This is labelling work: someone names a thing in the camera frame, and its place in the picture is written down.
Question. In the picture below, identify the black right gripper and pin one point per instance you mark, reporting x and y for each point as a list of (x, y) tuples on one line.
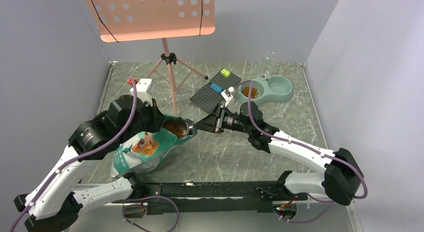
[(214, 122)]

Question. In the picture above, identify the metal food scoop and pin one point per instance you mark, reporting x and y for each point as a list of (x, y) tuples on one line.
[(186, 124)]

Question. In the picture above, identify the green pet food bag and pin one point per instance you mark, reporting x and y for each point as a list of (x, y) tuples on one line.
[(143, 152)]

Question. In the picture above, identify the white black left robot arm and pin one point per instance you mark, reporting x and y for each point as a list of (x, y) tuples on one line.
[(55, 205)]

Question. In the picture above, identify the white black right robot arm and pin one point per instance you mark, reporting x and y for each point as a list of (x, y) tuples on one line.
[(336, 174)]

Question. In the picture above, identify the teal double pet bowl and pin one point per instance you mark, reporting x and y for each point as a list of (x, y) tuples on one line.
[(265, 89)]

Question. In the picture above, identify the dark grey brick baseplate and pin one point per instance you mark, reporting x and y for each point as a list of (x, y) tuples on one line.
[(206, 98)]

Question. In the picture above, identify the blue toy brick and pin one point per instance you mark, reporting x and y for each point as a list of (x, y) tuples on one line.
[(217, 88)]

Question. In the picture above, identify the brown kibble in scoop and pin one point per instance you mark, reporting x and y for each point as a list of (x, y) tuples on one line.
[(175, 129)]

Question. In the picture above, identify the brown kibble in bowl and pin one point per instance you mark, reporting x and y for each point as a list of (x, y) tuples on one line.
[(250, 92)]

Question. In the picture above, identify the yellow toy brick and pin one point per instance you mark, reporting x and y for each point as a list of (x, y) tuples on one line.
[(225, 72)]

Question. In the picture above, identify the pink music stand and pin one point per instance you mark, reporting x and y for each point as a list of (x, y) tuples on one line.
[(136, 20)]

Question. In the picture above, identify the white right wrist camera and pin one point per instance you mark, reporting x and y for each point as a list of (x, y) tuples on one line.
[(229, 96)]

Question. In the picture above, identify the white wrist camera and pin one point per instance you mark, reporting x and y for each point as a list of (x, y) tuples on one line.
[(229, 96), (144, 89)]

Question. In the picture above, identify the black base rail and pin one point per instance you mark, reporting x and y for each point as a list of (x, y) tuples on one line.
[(190, 197)]

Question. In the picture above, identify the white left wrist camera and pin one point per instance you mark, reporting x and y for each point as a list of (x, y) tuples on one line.
[(144, 89)]

